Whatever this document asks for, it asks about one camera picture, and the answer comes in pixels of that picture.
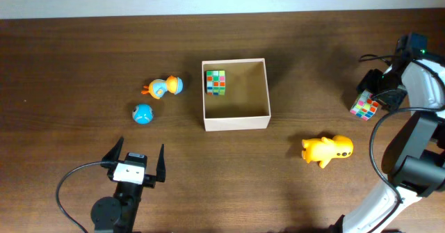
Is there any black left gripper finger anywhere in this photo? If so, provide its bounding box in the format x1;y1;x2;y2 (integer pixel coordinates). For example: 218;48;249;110
156;144;166;182
101;136;124;168

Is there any Rubik's cube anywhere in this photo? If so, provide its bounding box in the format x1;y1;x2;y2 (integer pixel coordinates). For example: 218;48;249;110
350;90;379;121
205;70;226;95

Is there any yellow dog toy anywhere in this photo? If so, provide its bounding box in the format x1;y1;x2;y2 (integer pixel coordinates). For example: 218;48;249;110
302;135;354;168

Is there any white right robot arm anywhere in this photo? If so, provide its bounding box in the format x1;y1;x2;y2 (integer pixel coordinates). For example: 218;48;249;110
328;33;444;232

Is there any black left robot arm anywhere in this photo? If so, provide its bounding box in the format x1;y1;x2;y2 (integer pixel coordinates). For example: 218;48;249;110
90;138;166;232

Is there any blue ball toy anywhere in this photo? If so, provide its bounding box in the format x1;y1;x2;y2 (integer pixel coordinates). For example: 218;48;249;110
132;104;154;124

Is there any orange blue duck toy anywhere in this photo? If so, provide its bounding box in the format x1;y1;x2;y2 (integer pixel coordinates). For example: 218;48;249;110
141;76;184;99

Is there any pink cardboard box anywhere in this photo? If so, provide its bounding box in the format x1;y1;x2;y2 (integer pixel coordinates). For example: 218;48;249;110
202;58;271;131

